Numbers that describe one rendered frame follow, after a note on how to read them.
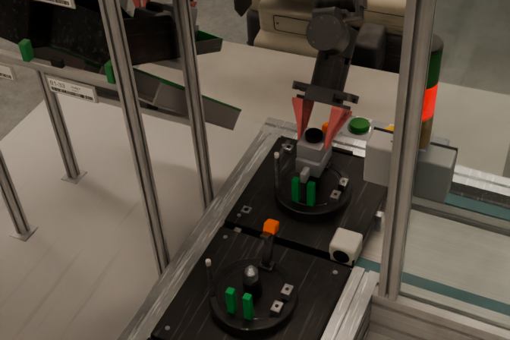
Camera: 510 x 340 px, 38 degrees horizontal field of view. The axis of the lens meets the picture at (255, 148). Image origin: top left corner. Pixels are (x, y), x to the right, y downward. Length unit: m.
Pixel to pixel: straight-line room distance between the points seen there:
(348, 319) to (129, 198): 0.57
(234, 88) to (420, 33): 0.96
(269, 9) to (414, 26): 1.17
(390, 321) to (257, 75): 0.78
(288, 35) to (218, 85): 0.34
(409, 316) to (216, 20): 2.62
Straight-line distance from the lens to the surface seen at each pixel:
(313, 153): 1.24
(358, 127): 1.48
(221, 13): 3.72
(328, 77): 1.23
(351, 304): 1.22
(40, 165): 1.67
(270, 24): 2.05
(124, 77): 1.05
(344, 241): 1.25
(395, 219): 1.09
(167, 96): 1.25
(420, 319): 1.24
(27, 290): 1.44
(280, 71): 1.82
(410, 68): 0.92
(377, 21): 2.25
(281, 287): 1.19
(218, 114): 1.40
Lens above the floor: 1.93
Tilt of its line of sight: 42 degrees down
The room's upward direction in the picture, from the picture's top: 4 degrees counter-clockwise
